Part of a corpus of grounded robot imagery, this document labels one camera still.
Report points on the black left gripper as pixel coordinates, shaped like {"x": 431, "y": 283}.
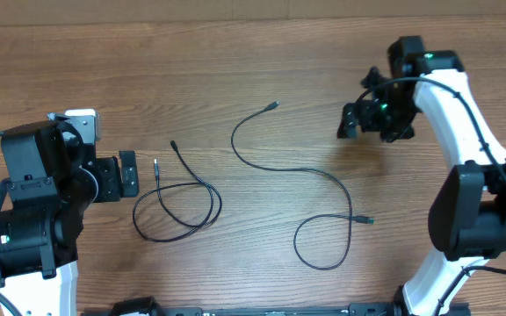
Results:
{"x": 109, "y": 169}

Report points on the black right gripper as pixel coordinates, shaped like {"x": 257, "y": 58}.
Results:
{"x": 365, "y": 108}

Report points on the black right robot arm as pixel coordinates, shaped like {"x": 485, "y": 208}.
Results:
{"x": 467, "y": 220}

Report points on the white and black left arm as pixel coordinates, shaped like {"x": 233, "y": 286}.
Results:
{"x": 53, "y": 178}

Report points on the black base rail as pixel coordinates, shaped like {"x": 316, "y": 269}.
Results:
{"x": 149, "y": 306}

